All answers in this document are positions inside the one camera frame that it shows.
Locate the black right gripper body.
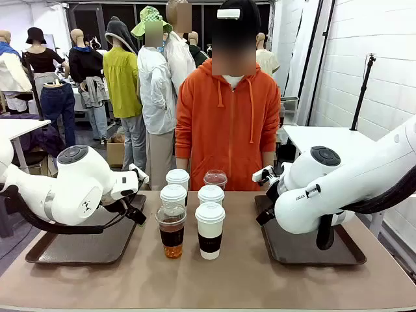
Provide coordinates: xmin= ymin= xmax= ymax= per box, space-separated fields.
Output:
xmin=266 ymin=181 xmax=282 ymax=209

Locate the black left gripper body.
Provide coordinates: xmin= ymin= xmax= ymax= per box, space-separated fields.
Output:
xmin=112 ymin=194 xmax=140 ymax=214

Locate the white paper cup black sleeve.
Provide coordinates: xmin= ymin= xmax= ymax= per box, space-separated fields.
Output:
xmin=159 ymin=184 xmax=188 ymax=207
xmin=197 ymin=185 xmax=226 ymax=206
xmin=194 ymin=201 xmax=226 ymax=261
xmin=165 ymin=168 xmax=190 ymax=191

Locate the clear plastic cup iced tea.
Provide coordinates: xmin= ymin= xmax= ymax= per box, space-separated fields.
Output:
xmin=155 ymin=203 xmax=188 ymax=259
xmin=203 ymin=169 xmax=228 ymax=190

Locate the person's right forearm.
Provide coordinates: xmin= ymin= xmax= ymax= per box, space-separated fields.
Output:
xmin=174 ymin=129 xmax=193 ymax=172

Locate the person's left forearm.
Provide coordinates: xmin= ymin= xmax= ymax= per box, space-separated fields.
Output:
xmin=259 ymin=126 xmax=281 ymax=170

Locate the dark brown plastic tray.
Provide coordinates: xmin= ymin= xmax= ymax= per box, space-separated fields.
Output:
xmin=254 ymin=194 xmax=367 ymax=266
xmin=25 ymin=194 xmax=147 ymax=265

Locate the cardboard box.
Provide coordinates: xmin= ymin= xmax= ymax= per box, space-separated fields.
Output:
xmin=106 ymin=135 xmax=126 ymax=169

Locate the large white table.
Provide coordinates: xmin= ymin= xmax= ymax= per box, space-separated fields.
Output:
xmin=281 ymin=125 xmax=380 ymax=163

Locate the person in orange hoodie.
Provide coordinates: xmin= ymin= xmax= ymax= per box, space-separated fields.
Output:
xmin=174 ymin=0 xmax=282 ymax=192

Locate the dark purple cloth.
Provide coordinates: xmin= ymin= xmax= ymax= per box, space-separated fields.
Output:
xmin=19 ymin=125 xmax=68 ymax=160

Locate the mannequin yellow-green shirt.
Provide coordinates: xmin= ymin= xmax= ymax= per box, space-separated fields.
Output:
xmin=103 ymin=16 xmax=147 ymax=172

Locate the blue jeans mannequin form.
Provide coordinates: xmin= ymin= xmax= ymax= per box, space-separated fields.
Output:
xmin=40 ymin=81 xmax=77 ymax=148

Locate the mannequin cream shirt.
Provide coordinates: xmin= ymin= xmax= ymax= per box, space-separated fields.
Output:
xmin=255 ymin=32 xmax=281 ymax=78

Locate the small white desk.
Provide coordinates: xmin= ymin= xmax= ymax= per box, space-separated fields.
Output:
xmin=0 ymin=118 xmax=52 ymax=175

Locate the black tripod pole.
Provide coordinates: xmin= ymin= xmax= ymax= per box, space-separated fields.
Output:
xmin=350 ymin=53 xmax=377 ymax=131

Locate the mannequin black sweater blue collar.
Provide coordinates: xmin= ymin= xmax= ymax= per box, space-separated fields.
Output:
xmin=68 ymin=28 xmax=111 ymax=141

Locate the tall mannequin white shirt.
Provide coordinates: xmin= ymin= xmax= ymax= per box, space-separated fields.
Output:
xmin=164 ymin=0 xmax=197 ymax=95

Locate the black floor stand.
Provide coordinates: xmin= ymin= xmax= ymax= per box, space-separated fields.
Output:
xmin=21 ymin=51 xmax=46 ymax=122

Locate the mannequin dark green jacket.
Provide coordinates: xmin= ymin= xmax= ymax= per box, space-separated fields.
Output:
xmin=187 ymin=31 xmax=209 ymax=68

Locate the mannequin black top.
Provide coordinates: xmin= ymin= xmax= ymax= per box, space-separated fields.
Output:
xmin=21 ymin=27 xmax=70 ymax=98

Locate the grey hood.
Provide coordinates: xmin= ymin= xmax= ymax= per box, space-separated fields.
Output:
xmin=104 ymin=16 xmax=139 ymax=55

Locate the mannequin white and blue jacket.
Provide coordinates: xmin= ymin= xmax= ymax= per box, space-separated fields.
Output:
xmin=0 ymin=29 xmax=33 ymax=113

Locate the black cap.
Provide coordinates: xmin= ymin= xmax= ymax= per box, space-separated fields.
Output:
xmin=214 ymin=0 xmax=262 ymax=33

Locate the green checked sun hat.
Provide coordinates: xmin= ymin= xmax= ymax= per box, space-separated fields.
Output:
xmin=131 ymin=5 xmax=173 ymax=40

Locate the black bucket hat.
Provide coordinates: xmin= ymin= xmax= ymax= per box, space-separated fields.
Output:
xmin=25 ymin=27 xmax=47 ymax=46

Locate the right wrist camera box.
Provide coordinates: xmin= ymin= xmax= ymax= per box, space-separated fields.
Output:
xmin=252 ymin=164 xmax=274 ymax=183

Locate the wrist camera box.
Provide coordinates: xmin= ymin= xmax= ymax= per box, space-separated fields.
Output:
xmin=129 ymin=163 xmax=150 ymax=185
xmin=252 ymin=164 xmax=274 ymax=183

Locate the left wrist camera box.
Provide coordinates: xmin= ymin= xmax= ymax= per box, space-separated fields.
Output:
xmin=129 ymin=163 xmax=150 ymax=185

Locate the white head-mounted camera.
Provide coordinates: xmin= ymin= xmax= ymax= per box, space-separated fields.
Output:
xmin=216 ymin=8 xmax=241 ymax=20

